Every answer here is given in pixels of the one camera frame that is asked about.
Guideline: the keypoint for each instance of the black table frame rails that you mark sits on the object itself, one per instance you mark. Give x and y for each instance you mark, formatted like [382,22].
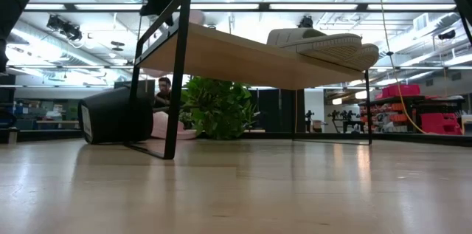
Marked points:
[332,136]

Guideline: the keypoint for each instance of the black ceiling camera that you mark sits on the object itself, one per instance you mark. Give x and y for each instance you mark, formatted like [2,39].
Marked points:
[305,23]
[64,27]

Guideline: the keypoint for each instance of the small black tripod stand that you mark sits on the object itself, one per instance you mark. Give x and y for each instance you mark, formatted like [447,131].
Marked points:
[309,117]

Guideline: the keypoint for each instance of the person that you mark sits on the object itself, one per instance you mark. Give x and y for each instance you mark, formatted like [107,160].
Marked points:
[164,86]

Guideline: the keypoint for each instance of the black partition panels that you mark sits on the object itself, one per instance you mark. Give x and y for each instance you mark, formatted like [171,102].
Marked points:
[273,108]

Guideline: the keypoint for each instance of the rack with red bins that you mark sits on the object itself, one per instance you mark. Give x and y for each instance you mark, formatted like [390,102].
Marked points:
[435,123]

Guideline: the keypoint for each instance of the wooden shelf with black frame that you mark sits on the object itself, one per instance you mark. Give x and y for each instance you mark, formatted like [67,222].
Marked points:
[239,60]

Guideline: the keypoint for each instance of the black plant pot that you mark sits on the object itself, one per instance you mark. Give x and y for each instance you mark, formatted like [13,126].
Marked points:
[110,116]

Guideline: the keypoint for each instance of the grey slide sandal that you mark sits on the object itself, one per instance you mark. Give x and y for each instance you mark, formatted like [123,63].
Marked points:
[317,44]
[368,57]

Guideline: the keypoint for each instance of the black overhead rig beam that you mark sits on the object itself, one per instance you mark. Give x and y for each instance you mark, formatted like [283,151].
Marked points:
[263,6]

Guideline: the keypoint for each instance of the green leafy plant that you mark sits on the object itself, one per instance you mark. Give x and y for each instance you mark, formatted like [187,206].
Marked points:
[217,108]

